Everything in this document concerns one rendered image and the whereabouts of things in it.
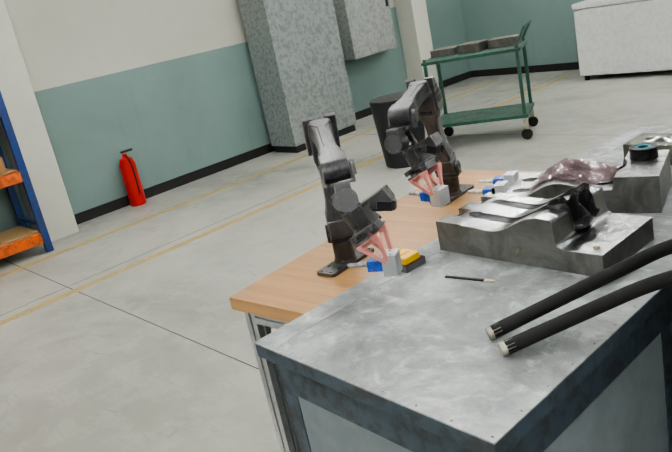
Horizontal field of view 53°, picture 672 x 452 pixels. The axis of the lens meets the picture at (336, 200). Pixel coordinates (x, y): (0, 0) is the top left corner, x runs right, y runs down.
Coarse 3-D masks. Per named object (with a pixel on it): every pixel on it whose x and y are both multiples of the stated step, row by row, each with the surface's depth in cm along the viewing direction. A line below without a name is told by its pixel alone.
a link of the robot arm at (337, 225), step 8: (312, 144) 185; (312, 152) 188; (328, 184) 190; (328, 192) 191; (328, 200) 192; (328, 208) 193; (328, 216) 193; (336, 216) 194; (328, 224) 194; (336, 224) 194; (344, 224) 194; (336, 232) 195; (344, 232) 195; (352, 232) 196
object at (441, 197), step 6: (438, 186) 202; (444, 186) 201; (414, 192) 209; (420, 192) 204; (438, 192) 199; (444, 192) 201; (420, 198) 205; (426, 198) 203; (432, 198) 201; (438, 198) 200; (444, 198) 201; (432, 204) 202; (438, 204) 200; (444, 204) 201
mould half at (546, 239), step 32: (448, 224) 191; (480, 224) 186; (512, 224) 176; (544, 224) 167; (608, 224) 175; (640, 224) 171; (480, 256) 186; (512, 256) 178; (544, 256) 170; (576, 256) 163; (608, 256) 160
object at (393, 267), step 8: (392, 256) 163; (400, 256) 167; (352, 264) 169; (360, 264) 168; (368, 264) 166; (376, 264) 165; (384, 264) 164; (392, 264) 163; (400, 264) 167; (384, 272) 165; (392, 272) 164
